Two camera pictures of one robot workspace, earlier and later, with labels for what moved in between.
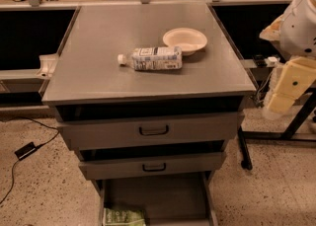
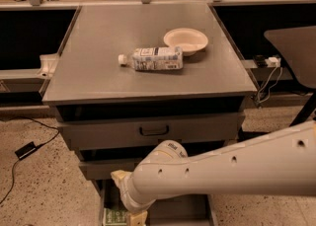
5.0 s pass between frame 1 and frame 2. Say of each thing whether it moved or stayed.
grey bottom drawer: stayed
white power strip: stayed
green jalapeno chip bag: stayed
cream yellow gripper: moved
